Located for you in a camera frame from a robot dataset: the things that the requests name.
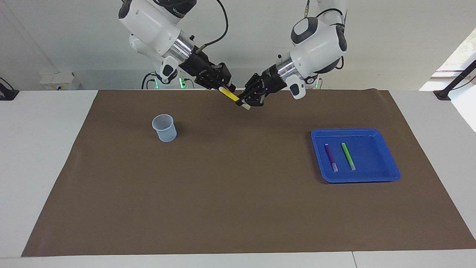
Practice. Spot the white power strip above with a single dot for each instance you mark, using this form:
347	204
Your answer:
59	81

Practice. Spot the black table clamp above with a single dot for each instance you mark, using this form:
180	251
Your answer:
7	93

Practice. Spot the purple marker pen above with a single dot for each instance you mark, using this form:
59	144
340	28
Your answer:
331	156

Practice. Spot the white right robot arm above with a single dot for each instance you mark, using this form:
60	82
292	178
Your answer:
152	26

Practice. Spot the black stand with clamp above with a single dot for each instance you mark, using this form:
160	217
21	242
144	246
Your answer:
452	83

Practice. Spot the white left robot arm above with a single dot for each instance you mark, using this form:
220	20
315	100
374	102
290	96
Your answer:
319	44

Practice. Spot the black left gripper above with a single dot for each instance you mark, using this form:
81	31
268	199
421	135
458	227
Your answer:
271	82

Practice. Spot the blue plastic tray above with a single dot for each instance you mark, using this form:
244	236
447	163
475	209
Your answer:
368	160

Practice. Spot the green marker pen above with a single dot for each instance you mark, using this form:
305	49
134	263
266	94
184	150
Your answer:
348	156

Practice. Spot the sunlit window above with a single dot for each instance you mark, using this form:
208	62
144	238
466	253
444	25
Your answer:
461	74

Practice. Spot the yellow marker pen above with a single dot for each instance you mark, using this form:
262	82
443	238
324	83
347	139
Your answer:
232	96

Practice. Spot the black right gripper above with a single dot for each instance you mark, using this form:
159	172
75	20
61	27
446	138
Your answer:
202	69

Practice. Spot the brown table mat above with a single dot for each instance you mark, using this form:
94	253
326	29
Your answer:
238	193

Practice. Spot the translucent plastic cup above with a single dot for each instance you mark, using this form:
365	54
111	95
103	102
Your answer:
165	132

